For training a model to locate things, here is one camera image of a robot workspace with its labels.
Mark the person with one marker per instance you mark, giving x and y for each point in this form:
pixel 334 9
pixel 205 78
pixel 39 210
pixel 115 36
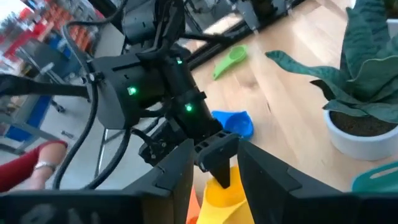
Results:
pixel 18 171

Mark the blue cart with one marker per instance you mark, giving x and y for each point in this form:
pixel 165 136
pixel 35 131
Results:
pixel 34 115

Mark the yellow measuring cup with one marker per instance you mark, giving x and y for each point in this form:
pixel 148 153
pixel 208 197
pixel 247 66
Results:
pixel 224 205

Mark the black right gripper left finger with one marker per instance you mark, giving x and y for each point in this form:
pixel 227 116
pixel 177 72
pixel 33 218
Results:
pixel 174 186

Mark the white round plant pot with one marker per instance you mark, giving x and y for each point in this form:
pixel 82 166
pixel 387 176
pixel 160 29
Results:
pixel 357 146

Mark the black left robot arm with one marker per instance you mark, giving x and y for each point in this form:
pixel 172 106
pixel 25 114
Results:
pixel 124 102

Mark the orange measuring cup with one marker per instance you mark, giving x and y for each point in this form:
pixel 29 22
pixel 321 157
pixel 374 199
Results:
pixel 193 208

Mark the blue measuring cup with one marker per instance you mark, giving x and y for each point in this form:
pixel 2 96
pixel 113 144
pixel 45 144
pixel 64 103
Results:
pixel 237 124

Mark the white angular plant pot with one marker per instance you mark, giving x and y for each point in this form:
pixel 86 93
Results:
pixel 393 31

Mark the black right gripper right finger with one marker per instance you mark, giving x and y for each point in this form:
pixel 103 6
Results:
pixel 273 193

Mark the green measuring cup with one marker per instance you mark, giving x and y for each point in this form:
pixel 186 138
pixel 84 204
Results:
pixel 231 59

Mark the teal plastic basket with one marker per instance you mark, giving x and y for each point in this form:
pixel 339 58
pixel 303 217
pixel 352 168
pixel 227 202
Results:
pixel 376 182

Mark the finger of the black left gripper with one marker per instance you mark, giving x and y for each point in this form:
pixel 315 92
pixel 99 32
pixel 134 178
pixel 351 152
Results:
pixel 217 158

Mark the striped green snake plant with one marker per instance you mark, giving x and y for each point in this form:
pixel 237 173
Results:
pixel 367 71

